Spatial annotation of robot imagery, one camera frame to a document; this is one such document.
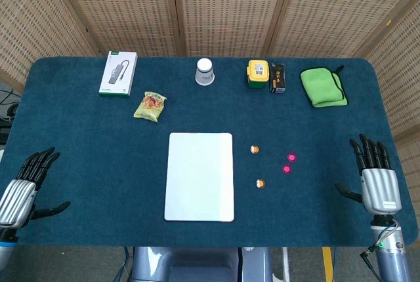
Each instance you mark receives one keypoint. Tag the upside-down white paper cup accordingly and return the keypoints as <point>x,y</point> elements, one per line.
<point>205,72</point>

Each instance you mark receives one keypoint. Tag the green snack bag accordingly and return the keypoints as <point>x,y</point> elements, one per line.
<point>150,106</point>

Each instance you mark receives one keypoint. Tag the white rectangular board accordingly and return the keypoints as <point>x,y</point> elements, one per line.
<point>199,177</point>

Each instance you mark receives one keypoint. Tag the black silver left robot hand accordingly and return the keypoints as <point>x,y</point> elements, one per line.
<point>18,196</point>

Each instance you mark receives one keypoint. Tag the yellow lidded green container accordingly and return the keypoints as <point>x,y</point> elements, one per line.
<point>258,73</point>

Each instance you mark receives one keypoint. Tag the dark blue table mat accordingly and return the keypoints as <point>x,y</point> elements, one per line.
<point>98,164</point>

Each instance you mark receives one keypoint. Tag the pink token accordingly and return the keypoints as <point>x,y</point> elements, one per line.
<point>286,169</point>
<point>291,157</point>

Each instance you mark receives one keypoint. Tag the white table leg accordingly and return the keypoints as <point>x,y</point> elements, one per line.
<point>286,262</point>

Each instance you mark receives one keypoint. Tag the small black carton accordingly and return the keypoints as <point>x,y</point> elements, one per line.
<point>277,78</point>

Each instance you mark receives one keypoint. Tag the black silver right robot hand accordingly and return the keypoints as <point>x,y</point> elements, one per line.
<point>380,190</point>

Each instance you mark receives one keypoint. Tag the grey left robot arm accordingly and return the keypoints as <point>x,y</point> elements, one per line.
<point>5,249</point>

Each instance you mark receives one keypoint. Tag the white USB hub box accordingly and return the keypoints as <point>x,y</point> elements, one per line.
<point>118,73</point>

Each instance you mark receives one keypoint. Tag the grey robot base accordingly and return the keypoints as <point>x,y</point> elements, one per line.
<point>197,262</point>

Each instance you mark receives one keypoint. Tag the orange token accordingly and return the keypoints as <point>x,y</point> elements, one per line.
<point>260,183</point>
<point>254,149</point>

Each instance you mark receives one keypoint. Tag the yellow floor tape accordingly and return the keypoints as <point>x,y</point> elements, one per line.
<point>327,262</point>

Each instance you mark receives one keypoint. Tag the black round device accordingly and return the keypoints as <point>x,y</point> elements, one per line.
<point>13,110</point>

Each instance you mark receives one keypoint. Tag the folded green cloth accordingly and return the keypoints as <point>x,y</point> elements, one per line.
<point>323,87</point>

